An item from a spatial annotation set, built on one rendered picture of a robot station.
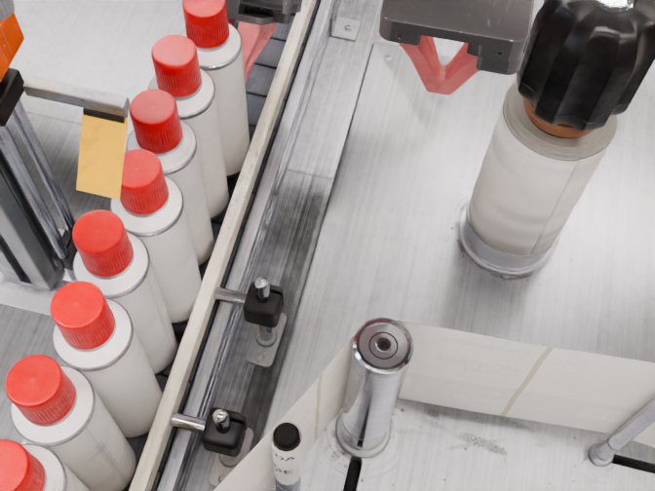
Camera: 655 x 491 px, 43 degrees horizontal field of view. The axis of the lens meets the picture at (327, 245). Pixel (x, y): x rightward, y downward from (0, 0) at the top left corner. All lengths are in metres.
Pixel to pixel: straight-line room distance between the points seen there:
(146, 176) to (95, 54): 0.44
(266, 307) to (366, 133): 0.23
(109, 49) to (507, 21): 0.67
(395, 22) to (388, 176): 0.44
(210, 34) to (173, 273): 0.18
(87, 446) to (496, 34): 0.37
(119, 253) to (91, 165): 0.06
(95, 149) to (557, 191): 0.34
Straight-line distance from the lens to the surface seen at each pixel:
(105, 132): 0.56
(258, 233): 0.79
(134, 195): 0.57
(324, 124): 0.91
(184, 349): 0.69
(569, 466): 0.73
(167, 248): 0.62
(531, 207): 0.68
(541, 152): 0.63
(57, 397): 0.52
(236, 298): 0.71
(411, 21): 0.38
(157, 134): 0.60
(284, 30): 0.92
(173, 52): 0.63
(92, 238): 0.55
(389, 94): 0.87
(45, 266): 0.80
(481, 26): 0.38
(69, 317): 0.53
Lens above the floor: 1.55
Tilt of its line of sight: 61 degrees down
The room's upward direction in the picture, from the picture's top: 4 degrees clockwise
